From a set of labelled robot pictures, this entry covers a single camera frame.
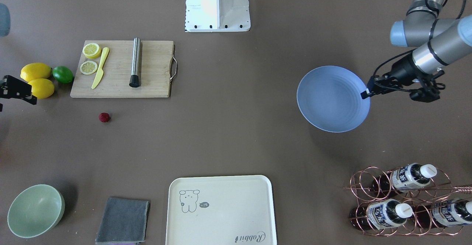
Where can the yellow plastic knife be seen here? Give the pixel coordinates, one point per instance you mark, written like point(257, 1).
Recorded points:
point(100, 71)

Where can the cream rabbit tray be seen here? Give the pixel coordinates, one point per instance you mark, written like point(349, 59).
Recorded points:
point(221, 210)

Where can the wooden cutting board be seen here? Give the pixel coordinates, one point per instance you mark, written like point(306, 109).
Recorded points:
point(156, 72)

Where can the lemon slice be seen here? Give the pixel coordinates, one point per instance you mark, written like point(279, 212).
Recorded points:
point(88, 67)
point(91, 51)

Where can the yellow lemon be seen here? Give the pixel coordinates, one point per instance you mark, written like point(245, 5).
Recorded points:
point(35, 70)
point(42, 88)

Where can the lemon slice upper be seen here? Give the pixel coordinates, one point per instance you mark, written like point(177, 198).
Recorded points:
point(91, 51)

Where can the red strawberry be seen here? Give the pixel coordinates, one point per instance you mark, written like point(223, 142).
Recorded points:
point(104, 117)

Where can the dark bottle white cap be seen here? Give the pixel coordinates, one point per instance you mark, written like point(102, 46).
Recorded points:
point(410, 177)

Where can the lemon slice lower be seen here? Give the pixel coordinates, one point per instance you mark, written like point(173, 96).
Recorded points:
point(88, 67)

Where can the steel muddler rod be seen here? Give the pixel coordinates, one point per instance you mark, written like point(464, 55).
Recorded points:
point(136, 63)

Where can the mint green bowl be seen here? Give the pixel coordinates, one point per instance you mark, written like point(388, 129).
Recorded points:
point(35, 211)

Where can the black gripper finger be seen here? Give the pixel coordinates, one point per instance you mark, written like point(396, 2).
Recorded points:
point(365, 94)

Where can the white pillar base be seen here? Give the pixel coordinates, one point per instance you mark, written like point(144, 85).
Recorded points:
point(217, 16)

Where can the green lime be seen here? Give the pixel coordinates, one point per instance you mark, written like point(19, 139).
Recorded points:
point(63, 74)

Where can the grey folded cloth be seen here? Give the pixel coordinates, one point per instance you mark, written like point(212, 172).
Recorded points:
point(124, 222)

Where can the copper wire bottle rack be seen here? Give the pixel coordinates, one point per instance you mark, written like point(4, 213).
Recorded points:
point(441, 189)

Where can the blue plate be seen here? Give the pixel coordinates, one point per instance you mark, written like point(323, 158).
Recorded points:
point(329, 97)

